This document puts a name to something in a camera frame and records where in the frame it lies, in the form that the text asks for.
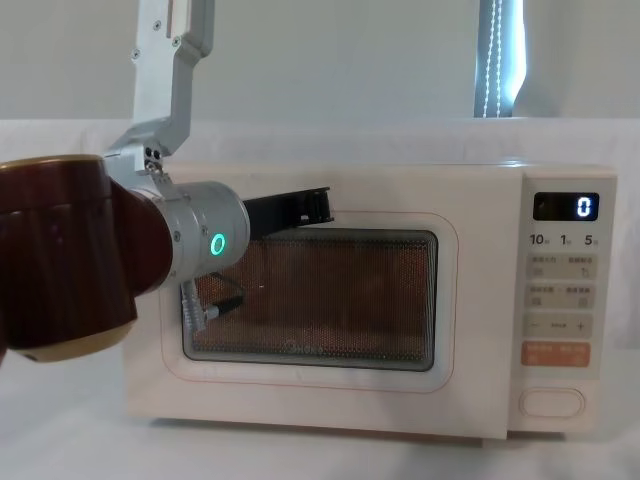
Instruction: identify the white curtain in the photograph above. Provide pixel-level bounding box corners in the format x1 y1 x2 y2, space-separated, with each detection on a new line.
0 0 640 122

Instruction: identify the cream microwave oven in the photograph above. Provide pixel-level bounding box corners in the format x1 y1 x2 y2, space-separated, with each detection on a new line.
122 160 619 450

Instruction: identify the thin dark gripper cable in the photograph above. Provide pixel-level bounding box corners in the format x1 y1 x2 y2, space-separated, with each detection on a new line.
180 269 247 332

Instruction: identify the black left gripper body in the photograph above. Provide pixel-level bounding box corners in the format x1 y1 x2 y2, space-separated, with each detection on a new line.
242 186 336 237

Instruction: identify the cream microwave door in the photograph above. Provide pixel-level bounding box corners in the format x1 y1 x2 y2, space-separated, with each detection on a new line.
122 162 524 442

